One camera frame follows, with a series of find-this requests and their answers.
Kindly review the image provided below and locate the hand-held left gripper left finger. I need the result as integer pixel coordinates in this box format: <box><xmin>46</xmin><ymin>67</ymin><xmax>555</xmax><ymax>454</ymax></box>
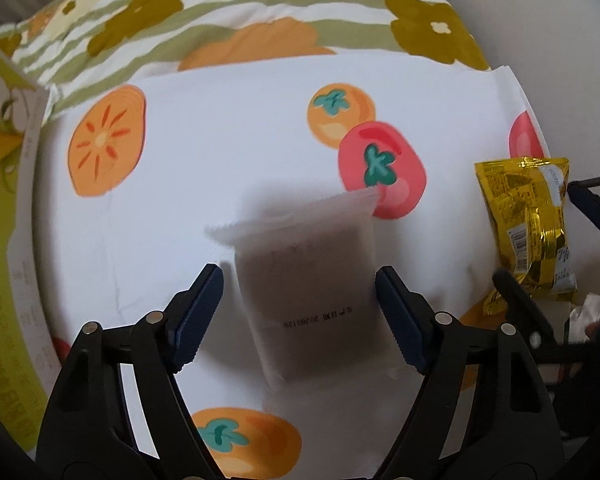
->
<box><xmin>34</xmin><ymin>262</ymin><xmax>226</xmax><ymax>480</ymax></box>

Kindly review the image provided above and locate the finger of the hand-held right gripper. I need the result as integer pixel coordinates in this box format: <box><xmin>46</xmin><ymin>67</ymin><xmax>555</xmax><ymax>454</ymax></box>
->
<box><xmin>566</xmin><ymin>174</ymin><xmax>600</xmax><ymax>257</ymax></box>
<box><xmin>492</xmin><ymin>270</ymin><xmax>557</xmax><ymax>358</ymax></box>

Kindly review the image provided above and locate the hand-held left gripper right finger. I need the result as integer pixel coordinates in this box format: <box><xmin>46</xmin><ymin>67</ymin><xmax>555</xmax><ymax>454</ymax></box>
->
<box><xmin>374</xmin><ymin>265</ymin><xmax>567</xmax><ymax>480</ymax></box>

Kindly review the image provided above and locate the yellow foil snack packet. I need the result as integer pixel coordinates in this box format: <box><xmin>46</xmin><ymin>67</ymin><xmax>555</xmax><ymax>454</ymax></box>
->
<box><xmin>474</xmin><ymin>156</ymin><xmax>579</xmax><ymax>317</ymax></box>

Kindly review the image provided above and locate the translucent brown snack packet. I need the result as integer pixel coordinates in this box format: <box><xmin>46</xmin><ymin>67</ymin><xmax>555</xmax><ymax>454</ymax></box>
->
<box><xmin>204</xmin><ymin>187</ymin><xmax>382</xmax><ymax>392</ymax></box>

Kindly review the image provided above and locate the green cardboard box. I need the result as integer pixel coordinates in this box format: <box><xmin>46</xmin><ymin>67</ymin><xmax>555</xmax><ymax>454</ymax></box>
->
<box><xmin>0</xmin><ymin>41</ymin><xmax>52</xmax><ymax>453</ymax></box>

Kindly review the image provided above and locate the white crumpled tissue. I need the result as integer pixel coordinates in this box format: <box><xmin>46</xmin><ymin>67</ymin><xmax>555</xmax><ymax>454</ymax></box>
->
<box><xmin>569</xmin><ymin>294</ymin><xmax>600</xmax><ymax>333</ymax></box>

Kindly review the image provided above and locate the white fruit printed cloth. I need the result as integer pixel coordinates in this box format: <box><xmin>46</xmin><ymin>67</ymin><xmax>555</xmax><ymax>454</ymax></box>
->
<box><xmin>30</xmin><ymin>54</ymin><xmax>553</xmax><ymax>480</ymax></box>

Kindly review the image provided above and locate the flower striped blanket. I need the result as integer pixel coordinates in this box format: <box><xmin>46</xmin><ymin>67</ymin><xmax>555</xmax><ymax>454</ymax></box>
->
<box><xmin>0</xmin><ymin>0</ymin><xmax>492</xmax><ymax>122</ymax></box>

